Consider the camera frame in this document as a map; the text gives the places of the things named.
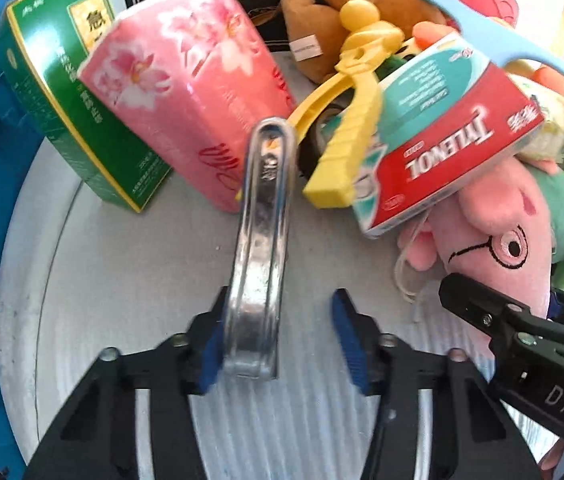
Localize pink pig plush toy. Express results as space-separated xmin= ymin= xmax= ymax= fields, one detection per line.
xmin=394 ymin=155 xmax=564 ymax=321

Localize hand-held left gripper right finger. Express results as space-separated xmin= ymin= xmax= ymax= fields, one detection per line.
xmin=331 ymin=288 xmax=543 ymax=480

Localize yellow plastic tongs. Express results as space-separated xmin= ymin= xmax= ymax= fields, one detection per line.
xmin=236 ymin=0 xmax=405 ymax=209

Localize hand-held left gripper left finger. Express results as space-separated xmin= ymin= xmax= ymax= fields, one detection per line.
xmin=22 ymin=285 xmax=230 ymax=480

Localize silver metal clamp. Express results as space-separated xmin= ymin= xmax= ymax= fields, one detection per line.
xmin=222 ymin=116 xmax=299 ymax=381

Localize green carton box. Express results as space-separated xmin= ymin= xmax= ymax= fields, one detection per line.
xmin=0 ymin=0 xmax=173 ymax=213

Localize pink floral tissue pack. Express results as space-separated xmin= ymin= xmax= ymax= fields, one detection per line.
xmin=78 ymin=0 xmax=297 ymax=213

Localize red teal medicine box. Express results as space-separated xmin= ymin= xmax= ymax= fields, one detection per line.
xmin=349 ymin=30 xmax=547 ymax=240

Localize brown plush toy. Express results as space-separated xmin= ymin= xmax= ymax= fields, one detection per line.
xmin=281 ymin=0 xmax=448 ymax=85

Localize light blue boomerang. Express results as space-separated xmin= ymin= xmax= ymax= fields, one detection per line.
xmin=388 ymin=0 xmax=564 ymax=103

